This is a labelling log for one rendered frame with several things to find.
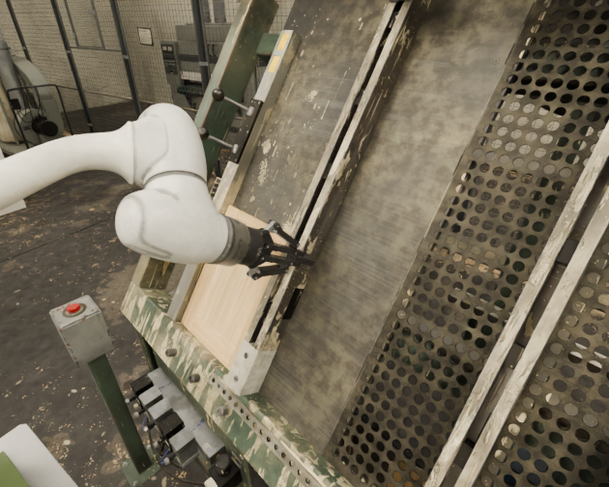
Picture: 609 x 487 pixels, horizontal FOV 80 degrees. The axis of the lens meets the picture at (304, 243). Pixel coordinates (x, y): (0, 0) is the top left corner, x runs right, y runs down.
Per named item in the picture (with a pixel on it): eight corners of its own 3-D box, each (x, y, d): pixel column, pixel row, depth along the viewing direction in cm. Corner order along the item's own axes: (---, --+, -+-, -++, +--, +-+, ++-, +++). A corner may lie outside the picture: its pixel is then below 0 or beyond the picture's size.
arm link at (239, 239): (236, 222, 60) (261, 229, 65) (207, 205, 66) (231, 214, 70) (216, 272, 61) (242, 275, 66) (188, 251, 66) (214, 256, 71)
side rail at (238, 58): (158, 282, 140) (130, 280, 132) (269, 6, 130) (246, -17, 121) (165, 290, 137) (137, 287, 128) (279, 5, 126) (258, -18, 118)
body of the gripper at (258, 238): (239, 272, 66) (273, 277, 73) (256, 229, 65) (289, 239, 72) (216, 256, 70) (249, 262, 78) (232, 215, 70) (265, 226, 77)
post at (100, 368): (133, 466, 164) (79, 350, 124) (146, 456, 167) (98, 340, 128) (139, 475, 160) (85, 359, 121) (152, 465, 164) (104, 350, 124)
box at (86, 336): (67, 350, 124) (47, 310, 115) (103, 331, 131) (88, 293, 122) (78, 370, 117) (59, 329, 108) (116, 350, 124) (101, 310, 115)
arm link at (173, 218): (237, 253, 59) (225, 185, 63) (147, 235, 46) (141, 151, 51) (194, 276, 64) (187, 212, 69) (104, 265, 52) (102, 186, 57)
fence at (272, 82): (177, 314, 121) (166, 313, 117) (290, 38, 112) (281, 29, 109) (185, 321, 118) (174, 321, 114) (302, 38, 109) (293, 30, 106)
